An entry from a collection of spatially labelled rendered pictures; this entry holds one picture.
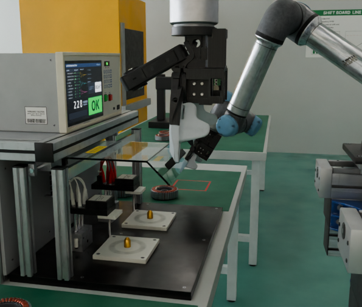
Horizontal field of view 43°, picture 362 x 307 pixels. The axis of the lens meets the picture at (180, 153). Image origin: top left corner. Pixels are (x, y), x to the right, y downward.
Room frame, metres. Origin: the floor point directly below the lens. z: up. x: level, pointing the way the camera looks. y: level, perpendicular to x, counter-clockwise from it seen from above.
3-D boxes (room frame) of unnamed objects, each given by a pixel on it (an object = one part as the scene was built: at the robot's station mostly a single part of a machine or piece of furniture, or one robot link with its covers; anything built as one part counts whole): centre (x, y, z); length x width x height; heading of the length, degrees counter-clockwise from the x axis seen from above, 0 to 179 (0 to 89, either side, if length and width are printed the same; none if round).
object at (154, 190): (1.81, 0.07, 0.77); 0.11 x 0.11 x 0.04
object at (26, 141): (1.42, 0.44, 1.09); 0.68 x 0.44 x 0.05; 168
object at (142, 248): (1.23, 0.15, 0.78); 0.15 x 0.15 x 0.01; 78
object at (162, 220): (1.47, 0.10, 0.78); 0.15 x 0.15 x 0.01; 78
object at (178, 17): (0.75, -0.02, 1.37); 0.08 x 0.08 x 0.05
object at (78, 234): (1.26, 0.29, 0.80); 0.07 x 0.05 x 0.06; 168
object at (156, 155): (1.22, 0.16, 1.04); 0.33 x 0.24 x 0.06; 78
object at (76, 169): (1.37, 0.22, 1.03); 0.62 x 0.01 x 0.03; 168
